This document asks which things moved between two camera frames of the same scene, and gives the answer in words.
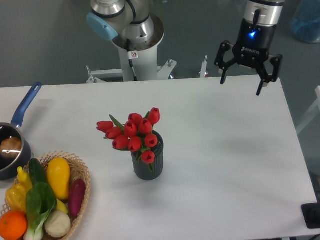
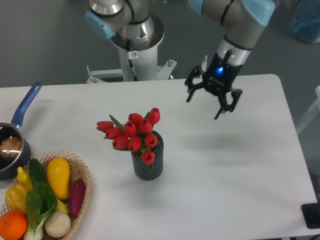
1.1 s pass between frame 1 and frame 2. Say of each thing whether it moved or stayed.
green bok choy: stayed
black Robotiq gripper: moved
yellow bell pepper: stayed
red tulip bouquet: stayed
